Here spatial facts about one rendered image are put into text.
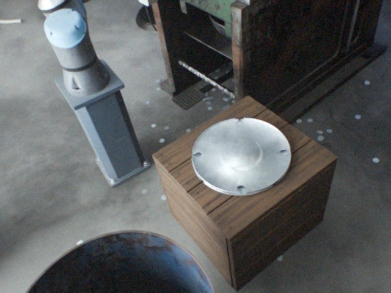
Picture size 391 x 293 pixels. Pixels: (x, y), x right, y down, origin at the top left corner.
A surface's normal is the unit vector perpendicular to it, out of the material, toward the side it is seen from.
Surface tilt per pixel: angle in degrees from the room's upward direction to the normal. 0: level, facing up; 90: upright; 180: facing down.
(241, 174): 0
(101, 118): 90
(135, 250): 88
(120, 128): 90
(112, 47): 0
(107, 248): 88
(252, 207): 0
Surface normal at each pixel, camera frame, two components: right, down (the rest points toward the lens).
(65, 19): -0.09, -0.56
